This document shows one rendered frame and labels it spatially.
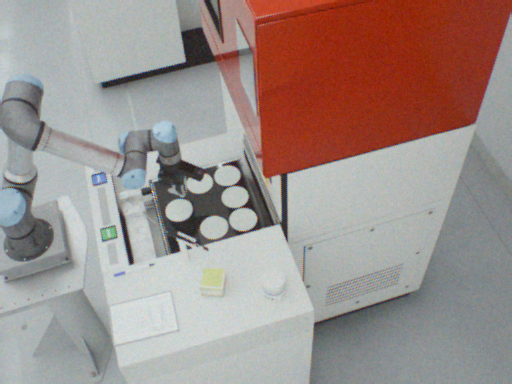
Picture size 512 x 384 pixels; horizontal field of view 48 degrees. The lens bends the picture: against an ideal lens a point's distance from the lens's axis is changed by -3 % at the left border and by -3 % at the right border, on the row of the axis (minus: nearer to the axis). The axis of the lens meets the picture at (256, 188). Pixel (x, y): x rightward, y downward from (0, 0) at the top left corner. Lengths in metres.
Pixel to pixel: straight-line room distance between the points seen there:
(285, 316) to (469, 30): 1.00
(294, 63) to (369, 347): 1.70
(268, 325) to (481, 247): 1.69
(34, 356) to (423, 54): 2.25
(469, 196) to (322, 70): 2.03
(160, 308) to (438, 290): 1.62
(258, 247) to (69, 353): 1.34
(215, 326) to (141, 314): 0.24
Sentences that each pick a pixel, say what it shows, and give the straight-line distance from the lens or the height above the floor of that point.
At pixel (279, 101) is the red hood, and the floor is 1.54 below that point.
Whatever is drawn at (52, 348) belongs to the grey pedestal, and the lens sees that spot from 3.03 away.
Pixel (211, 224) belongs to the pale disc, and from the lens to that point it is 2.14.
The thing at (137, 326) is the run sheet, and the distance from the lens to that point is 1.90.
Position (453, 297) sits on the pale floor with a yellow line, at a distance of 3.09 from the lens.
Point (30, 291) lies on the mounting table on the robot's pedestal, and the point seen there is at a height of 0.82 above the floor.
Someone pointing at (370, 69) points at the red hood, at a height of 1.57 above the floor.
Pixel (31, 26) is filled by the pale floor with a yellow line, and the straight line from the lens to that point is 4.96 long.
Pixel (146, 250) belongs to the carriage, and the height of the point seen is 0.88.
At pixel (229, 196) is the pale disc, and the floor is 0.90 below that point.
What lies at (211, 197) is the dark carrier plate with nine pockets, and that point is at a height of 0.90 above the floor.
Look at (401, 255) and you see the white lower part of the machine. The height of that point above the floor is 0.48.
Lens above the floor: 2.64
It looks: 52 degrees down
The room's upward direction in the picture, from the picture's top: 4 degrees counter-clockwise
